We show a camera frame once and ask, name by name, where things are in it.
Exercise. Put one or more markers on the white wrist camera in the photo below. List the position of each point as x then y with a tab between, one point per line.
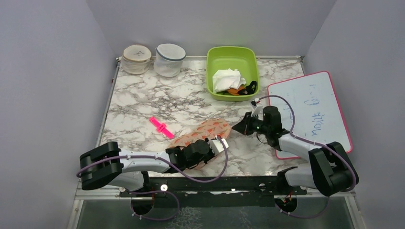
257	107
218	145

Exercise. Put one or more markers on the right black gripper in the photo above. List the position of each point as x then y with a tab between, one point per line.
244	126

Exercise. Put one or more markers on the pink framed whiteboard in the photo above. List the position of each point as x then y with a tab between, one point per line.
309	106

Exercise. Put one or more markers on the beige round laundry bag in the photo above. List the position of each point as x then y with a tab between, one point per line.
136	59

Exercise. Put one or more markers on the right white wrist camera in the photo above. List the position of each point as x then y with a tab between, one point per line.
257	107

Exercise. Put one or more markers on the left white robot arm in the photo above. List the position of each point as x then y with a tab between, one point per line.
107	164

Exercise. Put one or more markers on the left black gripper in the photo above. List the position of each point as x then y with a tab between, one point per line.
211	155

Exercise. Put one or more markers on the pink plastic clip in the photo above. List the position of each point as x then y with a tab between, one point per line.
161	128

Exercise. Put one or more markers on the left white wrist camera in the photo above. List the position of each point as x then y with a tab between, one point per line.
218	145

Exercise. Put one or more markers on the crumpled white cloth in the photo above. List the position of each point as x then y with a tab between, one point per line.
227	79

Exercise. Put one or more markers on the green plastic bin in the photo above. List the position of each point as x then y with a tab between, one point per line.
242	59

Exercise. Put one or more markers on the orange and black items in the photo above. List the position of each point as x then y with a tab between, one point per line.
242	90

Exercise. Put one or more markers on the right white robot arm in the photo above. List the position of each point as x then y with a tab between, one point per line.
330	170

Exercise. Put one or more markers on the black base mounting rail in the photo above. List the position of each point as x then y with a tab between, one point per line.
170	192

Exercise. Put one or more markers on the floral mesh laundry bag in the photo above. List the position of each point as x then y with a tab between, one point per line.
205	131

